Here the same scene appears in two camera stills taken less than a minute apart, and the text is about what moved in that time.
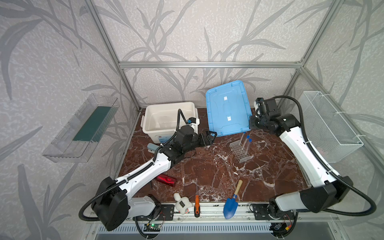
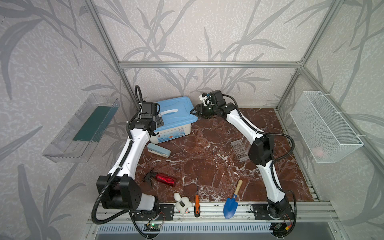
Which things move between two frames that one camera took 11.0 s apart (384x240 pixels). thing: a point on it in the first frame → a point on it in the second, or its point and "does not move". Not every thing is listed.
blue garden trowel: x=230 y=205 does not move
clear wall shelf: x=78 y=140 does not move
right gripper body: x=256 y=122 → x=199 y=110
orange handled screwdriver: x=197 y=210 does not move
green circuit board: x=152 y=227 does not move
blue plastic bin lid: x=228 y=109 → x=175 y=112
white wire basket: x=326 y=129 does not move
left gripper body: x=202 y=139 → x=159 y=120
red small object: x=168 y=180 does not move
